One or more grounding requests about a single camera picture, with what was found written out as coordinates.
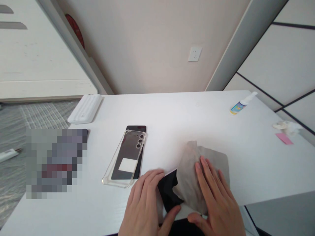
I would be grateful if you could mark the grey microfibre cloth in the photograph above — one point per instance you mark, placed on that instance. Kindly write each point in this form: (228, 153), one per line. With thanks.
(189, 169)

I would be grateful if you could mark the white ribbed box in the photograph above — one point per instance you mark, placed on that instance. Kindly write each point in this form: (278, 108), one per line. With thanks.
(85, 109)

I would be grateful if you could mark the person's right hand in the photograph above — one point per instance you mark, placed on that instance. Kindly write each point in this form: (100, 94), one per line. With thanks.
(219, 209)

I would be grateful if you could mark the red round object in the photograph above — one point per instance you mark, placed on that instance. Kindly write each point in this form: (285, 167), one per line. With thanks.
(76, 29)

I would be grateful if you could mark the person's left hand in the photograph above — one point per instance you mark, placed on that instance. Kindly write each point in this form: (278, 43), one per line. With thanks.
(142, 204)

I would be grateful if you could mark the black smartphone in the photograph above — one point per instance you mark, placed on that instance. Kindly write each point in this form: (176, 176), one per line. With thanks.
(133, 147)

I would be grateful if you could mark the clear phone case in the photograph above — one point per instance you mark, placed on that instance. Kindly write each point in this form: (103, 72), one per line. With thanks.
(115, 172)

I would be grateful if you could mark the white wall socket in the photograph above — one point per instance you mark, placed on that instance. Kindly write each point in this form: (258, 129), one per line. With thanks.
(195, 53)

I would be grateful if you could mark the white cabinet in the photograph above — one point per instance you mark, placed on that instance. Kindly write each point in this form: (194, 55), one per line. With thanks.
(37, 49)

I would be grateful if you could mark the small white spray bottle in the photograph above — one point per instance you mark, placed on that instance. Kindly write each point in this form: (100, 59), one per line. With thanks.
(240, 105)

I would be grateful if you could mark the black glossy phone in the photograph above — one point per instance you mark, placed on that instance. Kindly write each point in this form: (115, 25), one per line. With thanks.
(168, 191)

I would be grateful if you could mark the white square sticker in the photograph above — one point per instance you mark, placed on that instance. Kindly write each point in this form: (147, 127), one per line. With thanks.
(127, 165)

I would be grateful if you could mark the white stick-shaped object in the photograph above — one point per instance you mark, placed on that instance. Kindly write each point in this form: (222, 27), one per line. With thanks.
(8, 155)

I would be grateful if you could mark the crumpled white tissue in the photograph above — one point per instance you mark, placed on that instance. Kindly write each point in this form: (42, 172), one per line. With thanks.
(288, 127)

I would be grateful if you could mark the pink paper slip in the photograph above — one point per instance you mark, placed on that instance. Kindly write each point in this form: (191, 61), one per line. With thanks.
(284, 139)

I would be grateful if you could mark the white wardrobe with black lines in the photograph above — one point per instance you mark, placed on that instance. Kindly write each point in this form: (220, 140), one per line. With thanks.
(275, 49)

